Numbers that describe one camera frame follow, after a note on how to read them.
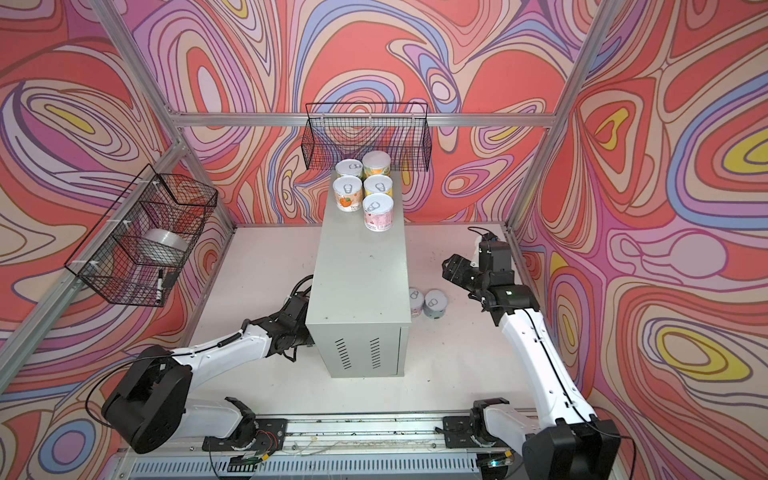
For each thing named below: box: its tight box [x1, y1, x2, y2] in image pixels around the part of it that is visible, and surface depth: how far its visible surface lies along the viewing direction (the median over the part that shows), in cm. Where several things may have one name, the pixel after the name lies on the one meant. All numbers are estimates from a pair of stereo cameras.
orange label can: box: [362, 150, 391, 179], surface depth 78 cm
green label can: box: [335, 159, 364, 180], surface depth 80 cm
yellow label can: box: [364, 174, 393, 198], surface depth 75 cm
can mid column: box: [333, 175, 363, 212], surface depth 75 cm
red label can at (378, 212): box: [362, 193, 395, 232], surface depth 71 cm
